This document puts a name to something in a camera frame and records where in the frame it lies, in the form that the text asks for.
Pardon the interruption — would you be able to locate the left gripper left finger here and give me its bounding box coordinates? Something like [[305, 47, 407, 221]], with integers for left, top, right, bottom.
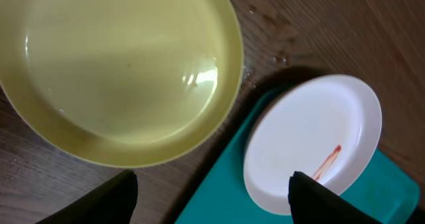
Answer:
[[40, 169, 138, 224]]

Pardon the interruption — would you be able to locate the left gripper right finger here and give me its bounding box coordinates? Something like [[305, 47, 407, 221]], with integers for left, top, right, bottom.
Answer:
[[288, 171, 380, 224]]

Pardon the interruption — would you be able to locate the white plate with red stain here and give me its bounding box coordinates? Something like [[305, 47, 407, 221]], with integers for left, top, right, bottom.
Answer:
[[243, 74, 383, 215]]

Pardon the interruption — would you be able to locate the yellow plate with food scrap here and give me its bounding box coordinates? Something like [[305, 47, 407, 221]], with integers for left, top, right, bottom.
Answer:
[[1, 0, 244, 168]]

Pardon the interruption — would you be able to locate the teal plastic tray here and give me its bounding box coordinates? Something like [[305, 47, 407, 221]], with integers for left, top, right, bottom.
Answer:
[[175, 84, 424, 223]]

